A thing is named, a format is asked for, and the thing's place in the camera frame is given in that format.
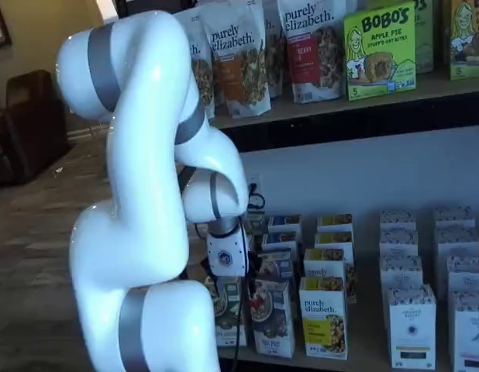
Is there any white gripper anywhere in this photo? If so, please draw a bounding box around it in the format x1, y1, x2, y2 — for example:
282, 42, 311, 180
200, 227, 266, 303

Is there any blue flax plus cereal box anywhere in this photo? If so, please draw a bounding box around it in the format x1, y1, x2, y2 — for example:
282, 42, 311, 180
250, 279, 296, 357

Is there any blue white cereal box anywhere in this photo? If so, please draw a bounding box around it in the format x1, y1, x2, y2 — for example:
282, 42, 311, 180
258, 250, 293, 284

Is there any green white cereal box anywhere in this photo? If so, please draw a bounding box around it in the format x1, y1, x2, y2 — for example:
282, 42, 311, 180
212, 277, 249, 348

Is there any blue topped white box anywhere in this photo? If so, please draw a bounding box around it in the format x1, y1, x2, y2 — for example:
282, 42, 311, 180
261, 231, 299, 253
267, 215, 303, 236

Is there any yellow topped white box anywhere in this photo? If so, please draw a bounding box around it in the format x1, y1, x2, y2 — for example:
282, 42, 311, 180
298, 275, 350, 361
314, 231, 355, 253
316, 213, 354, 234
303, 247, 357, 304

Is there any black metal shelf rack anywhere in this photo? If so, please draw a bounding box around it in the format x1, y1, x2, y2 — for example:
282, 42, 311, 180
117, 0, 479, 372

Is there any green Bobo's apple pie box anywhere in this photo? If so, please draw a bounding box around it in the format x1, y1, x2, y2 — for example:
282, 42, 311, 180
343, 0, 418, 102

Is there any green Bobo's snack box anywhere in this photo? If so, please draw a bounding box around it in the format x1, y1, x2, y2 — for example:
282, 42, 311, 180
412, 0, 435, 75

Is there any yellow green Bobo's box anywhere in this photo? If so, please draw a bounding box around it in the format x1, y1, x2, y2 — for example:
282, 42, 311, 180
449, 0, 479, 81

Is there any orange granola bag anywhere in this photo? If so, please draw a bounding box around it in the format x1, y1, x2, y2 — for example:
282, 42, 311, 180
200, 0, 272, 119
262, 0, 288, 98

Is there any red granola bag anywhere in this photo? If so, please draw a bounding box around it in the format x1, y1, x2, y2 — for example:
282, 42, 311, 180
277, 0, 347, 105

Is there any blue granola bag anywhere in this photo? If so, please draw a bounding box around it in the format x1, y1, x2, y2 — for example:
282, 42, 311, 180
172, 7, 216, 118

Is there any brown leather armchair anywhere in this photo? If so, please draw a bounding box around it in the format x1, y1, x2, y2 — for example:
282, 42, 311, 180
0, 69, 73, 188

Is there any long black robot cable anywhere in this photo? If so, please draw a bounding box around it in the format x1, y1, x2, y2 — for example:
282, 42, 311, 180
231, 226, 251, 372

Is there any black power cord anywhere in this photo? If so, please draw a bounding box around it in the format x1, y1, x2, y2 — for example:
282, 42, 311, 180
247, 181, 267, 212

